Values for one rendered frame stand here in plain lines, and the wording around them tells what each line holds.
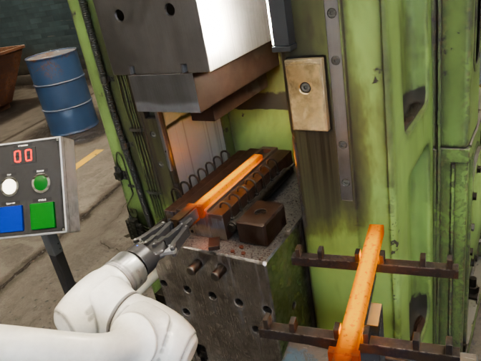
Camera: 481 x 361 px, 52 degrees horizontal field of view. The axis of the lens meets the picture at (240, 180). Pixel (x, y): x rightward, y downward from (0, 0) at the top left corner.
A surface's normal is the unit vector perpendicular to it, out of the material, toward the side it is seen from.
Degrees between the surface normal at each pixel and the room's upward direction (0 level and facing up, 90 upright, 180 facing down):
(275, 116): 90
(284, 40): 90
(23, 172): 60
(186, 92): 90
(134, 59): 90
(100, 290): 23
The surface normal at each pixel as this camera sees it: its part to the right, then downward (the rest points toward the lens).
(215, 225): -0.50, 0.44
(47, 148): -0.16, -0.06
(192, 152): 0.85, 0.09
